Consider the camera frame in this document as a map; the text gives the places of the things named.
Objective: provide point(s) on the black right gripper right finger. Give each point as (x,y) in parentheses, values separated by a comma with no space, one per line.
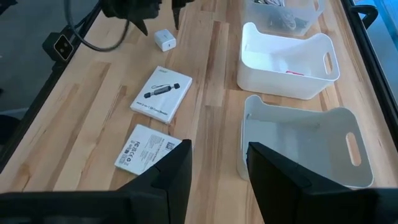
(289,196)

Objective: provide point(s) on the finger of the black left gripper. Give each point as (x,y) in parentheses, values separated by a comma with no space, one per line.
(141,25)
(178,9)

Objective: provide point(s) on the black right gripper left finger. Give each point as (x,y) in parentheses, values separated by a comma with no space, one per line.
(168,193)

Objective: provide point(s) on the white USB wall charger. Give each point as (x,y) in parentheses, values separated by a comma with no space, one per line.
(164,40)

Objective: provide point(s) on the white product box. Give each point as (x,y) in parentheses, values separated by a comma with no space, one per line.
(146,149)

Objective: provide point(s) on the white green acer box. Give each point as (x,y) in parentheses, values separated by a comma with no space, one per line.
(161,93)

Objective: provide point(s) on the grey plastic bin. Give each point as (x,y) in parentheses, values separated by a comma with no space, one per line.
(295,133)

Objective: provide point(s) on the white plastic bin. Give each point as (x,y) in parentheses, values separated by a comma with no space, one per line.
(264,56)

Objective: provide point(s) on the clear plastic bin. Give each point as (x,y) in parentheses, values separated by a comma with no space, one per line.
(311,18)

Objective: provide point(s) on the table-level camera box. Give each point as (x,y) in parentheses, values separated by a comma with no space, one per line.
(62,46)

